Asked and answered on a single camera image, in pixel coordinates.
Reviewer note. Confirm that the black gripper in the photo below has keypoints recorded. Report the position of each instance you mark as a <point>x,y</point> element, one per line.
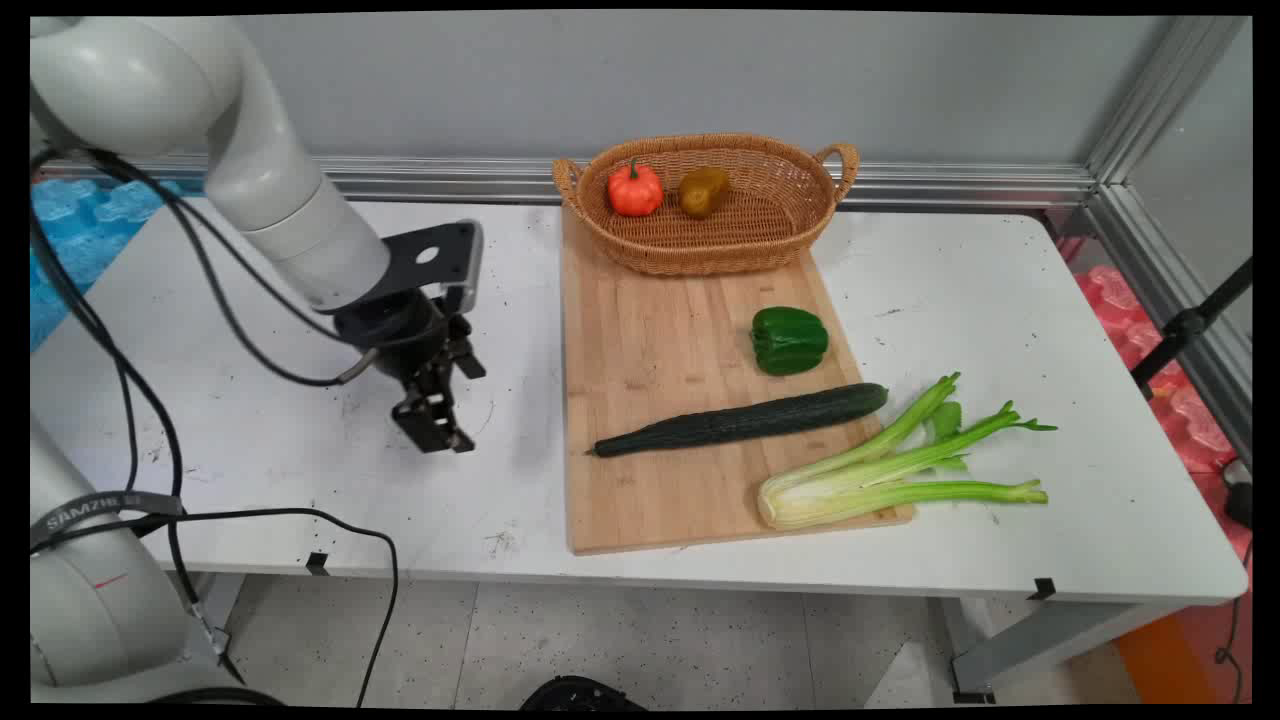
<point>395,335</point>

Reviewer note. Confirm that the brown toy pear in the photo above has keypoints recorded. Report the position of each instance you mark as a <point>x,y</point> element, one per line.
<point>703,190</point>

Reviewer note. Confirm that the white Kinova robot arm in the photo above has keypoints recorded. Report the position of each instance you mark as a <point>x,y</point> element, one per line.
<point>270,180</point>

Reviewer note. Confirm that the wooden cutting board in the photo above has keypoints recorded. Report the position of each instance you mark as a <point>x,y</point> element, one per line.
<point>650,350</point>

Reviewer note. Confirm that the black tape marker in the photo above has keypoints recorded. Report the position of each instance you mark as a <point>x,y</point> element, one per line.
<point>1043,589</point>
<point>317,563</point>

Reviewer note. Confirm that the orange toy pumpkin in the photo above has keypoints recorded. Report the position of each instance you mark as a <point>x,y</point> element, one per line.
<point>634,190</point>

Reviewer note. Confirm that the dark green cucumber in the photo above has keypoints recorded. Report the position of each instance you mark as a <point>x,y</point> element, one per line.
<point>740,420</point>

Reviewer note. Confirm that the woven wicker basket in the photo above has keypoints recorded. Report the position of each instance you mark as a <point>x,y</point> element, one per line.
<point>740,235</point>

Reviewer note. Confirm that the black round floor object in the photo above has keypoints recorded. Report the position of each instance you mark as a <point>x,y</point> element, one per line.
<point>580,693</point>

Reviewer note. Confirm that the green bell pepper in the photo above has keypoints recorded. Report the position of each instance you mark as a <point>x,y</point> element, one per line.
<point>788,340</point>

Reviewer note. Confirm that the blue foam mat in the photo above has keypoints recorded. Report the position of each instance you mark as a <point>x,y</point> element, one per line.
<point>80,240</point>

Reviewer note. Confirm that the green celery bunch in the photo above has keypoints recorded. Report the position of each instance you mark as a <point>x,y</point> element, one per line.
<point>860,485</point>

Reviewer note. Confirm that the grey table leg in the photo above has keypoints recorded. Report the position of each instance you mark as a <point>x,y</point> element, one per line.
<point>1040,640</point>

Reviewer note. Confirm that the red foam mat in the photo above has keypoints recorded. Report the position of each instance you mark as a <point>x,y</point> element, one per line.
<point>1185,410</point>

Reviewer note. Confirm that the black tripod stand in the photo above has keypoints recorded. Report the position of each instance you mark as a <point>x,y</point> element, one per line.
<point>1185,325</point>

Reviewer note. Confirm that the small black device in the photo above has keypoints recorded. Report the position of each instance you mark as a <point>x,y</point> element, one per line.
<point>1240,495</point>

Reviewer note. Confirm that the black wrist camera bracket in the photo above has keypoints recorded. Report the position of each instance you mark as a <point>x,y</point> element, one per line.
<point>440,255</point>

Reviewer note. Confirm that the horizontal aluminium frame rail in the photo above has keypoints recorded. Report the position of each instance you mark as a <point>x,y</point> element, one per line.
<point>950,185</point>

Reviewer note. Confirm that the aluminium side frame rail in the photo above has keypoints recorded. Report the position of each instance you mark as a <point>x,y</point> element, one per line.
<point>1170,290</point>

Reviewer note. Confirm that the aluminium frame corner post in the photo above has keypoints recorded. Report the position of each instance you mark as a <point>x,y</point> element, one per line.
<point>1160,100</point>

